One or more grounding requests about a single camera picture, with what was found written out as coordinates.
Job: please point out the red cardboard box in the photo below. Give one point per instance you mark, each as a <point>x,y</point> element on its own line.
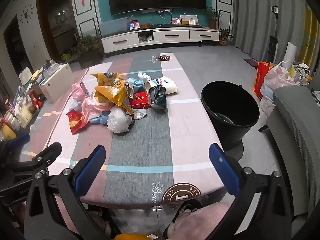
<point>140,100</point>

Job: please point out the black plastic bucket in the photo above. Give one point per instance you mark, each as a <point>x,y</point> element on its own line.
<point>232,135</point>

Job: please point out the yellow patterned curtain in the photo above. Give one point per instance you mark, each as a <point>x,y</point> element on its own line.
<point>308,37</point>

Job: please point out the grey sofa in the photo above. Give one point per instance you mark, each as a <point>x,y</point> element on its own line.
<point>295,120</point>

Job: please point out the dark plastic bag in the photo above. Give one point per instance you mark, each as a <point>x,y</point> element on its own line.
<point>157,97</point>

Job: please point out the white storage box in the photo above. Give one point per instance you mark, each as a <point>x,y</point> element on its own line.
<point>57,85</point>

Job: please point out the pile of clothes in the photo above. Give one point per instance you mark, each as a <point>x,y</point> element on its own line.
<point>301,72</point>

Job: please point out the tall potted plant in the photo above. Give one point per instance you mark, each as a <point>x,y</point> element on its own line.
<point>213,17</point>

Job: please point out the white desk calendar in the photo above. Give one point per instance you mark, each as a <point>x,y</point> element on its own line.
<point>187,19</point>

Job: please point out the small potted plant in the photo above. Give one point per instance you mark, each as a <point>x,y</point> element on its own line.
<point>224,38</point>

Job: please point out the white pink plastic bag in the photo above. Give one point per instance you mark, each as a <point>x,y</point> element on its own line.
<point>277,80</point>

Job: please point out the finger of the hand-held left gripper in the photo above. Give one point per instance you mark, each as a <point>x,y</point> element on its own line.
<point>20,140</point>
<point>46,155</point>

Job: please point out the white striped paper cup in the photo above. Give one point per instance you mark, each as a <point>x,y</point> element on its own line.
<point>167,85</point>

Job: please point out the white TV cabinet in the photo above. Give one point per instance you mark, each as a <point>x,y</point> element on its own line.
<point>170,36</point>

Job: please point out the clear grey tank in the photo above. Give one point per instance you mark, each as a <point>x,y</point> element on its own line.
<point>113,27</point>

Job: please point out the white upright panel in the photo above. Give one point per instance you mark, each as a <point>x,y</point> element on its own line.
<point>290,52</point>

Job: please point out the blue face mask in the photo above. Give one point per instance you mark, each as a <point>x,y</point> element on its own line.
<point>132,82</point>

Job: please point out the white cardboard box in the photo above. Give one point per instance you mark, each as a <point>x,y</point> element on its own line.
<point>266,106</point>

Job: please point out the clutter of jars and bottles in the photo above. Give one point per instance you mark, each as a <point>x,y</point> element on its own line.
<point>22,110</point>

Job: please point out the pink pajama pants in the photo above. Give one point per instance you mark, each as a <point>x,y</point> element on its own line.
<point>200,220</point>

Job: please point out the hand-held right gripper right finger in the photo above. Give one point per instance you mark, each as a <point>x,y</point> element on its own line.
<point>225,172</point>

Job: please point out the dark doormat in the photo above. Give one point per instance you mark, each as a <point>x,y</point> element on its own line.
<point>250,62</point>

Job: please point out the white tissue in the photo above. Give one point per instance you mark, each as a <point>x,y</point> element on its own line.
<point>143,77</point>

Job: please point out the green plastic basin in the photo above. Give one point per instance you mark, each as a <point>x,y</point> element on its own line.
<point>65,56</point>

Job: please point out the leafy plant on dark stand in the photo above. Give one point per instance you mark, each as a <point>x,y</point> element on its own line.
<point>88,47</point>

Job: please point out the grey curtain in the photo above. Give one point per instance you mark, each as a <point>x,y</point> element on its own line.
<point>250,17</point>

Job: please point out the red snack packet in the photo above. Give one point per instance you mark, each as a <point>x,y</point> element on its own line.
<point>76,123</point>

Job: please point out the white blue printed carton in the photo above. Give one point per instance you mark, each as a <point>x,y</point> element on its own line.
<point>130,92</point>

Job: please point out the orange shopping bag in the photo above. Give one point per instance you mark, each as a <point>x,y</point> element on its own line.
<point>261,80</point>

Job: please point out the upright vacuum cleaner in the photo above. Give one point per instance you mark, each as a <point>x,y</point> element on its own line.
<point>273,42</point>

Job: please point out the dark wooden display cabinet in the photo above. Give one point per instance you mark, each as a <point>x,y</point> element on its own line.
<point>56,22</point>

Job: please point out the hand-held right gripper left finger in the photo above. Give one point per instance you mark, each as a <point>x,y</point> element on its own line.
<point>90,170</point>

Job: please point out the red picture frame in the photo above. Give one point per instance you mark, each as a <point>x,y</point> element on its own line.
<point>176,21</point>

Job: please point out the black wall clock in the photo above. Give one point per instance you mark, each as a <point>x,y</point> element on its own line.
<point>26,13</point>

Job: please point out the yellow snack bag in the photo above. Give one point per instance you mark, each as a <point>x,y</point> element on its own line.
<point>112,95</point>

